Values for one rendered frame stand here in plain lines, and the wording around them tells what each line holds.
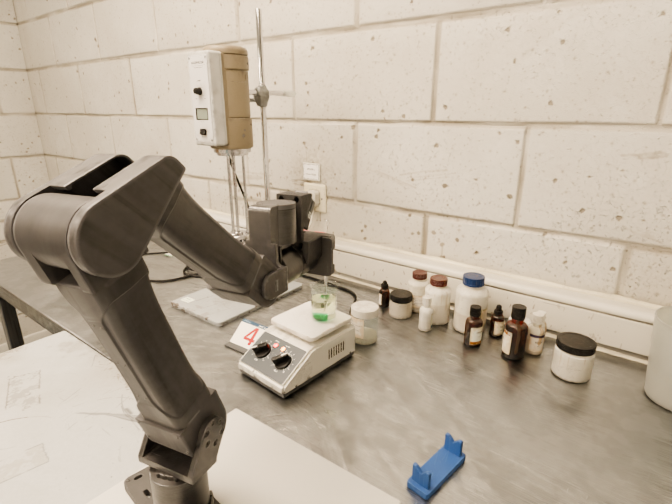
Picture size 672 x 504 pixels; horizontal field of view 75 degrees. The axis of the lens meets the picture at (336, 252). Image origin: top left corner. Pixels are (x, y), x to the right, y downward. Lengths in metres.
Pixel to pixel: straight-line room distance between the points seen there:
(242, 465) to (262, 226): 0.33
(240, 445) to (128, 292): 0.37
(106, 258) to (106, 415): 0.51
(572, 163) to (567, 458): 0.57
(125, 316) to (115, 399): 0.48
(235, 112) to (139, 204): 0.70
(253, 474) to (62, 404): 0.40
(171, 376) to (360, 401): 0.40
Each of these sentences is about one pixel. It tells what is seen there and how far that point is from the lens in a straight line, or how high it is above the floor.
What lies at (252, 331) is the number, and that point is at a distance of 0.97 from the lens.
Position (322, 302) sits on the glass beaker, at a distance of 0.84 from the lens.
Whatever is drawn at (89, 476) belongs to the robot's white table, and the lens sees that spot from 0.76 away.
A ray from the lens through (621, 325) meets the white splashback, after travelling 1.06.
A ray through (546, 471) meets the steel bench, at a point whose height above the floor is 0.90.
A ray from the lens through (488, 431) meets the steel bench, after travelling 0.78.
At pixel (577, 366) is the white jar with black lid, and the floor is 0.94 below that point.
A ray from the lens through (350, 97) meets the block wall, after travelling 1.25.
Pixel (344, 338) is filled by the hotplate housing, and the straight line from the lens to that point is 0.87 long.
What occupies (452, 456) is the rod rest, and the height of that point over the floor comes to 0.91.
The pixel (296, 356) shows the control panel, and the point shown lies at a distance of 0.82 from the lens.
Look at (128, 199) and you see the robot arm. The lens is 0.39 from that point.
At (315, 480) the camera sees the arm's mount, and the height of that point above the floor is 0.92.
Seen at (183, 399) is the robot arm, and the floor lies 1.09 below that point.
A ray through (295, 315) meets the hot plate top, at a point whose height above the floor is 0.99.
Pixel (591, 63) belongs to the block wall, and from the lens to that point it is 1.04.
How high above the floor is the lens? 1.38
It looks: 18 degrees down
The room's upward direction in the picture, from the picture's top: straight up
